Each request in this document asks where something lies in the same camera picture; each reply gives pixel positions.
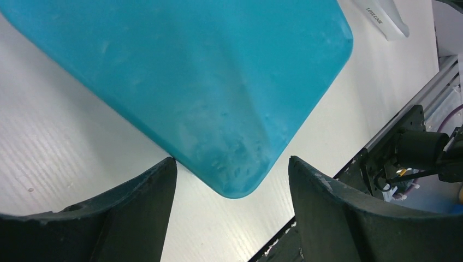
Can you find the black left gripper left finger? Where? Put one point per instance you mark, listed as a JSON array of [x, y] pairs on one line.
[[126, 223]]

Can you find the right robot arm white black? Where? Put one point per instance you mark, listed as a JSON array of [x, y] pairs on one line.
[[431, 153]]

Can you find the steel serving tongs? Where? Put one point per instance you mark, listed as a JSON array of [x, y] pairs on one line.
[[385, 16]]

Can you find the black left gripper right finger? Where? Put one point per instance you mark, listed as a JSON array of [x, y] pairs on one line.
[[397, 233]]

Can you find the teal box lid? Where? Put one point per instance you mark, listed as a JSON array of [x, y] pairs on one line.
[[222, 86]]

